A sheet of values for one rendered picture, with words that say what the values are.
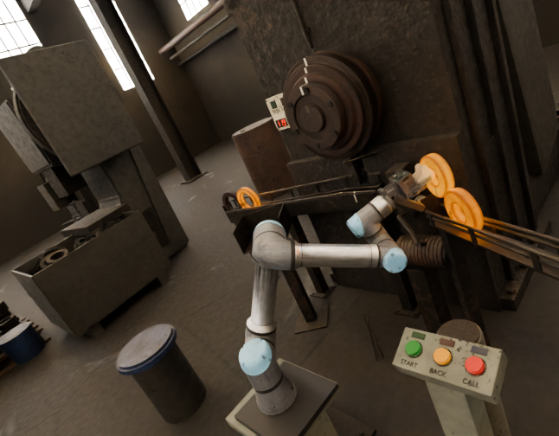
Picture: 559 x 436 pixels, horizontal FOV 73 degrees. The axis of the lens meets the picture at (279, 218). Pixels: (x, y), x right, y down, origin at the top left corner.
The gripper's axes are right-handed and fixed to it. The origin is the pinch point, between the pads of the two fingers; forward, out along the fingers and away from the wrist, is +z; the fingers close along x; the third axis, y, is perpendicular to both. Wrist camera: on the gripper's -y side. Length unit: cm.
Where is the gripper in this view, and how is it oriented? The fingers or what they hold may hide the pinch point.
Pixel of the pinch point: (434, 170)
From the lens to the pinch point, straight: 141.3
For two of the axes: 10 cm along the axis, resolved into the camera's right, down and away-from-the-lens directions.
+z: 7.7, -6.3, -0.5
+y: -6.1, -7.2, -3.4
